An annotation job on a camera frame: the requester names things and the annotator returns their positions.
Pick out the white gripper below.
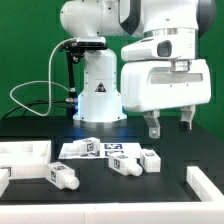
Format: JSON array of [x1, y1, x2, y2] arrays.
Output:
[[121, 59, 211, 139]]

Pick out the white square tabletop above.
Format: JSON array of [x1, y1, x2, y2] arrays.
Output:
[[0, 141, 51, 180]]

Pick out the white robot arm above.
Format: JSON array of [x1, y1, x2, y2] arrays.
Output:
[[60, 0, 216, 139]]

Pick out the paper sheet with tags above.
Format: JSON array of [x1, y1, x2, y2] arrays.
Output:
[[59, 143, 141, 159]]

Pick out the white block far left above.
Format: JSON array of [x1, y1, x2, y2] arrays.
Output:
[[0, 169, 9, 197]]

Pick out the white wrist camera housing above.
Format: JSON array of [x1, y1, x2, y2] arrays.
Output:
[[121, 36, 196, 62]]

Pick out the white obstacle frame front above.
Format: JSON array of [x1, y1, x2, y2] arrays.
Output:
[[0, 166, 224, 224]]

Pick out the black camera on stand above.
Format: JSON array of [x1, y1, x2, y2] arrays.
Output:
[[59, 37, 108, 118]]

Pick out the white camera cable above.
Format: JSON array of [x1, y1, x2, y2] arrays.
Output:
[[9, 37, 78, 118]]

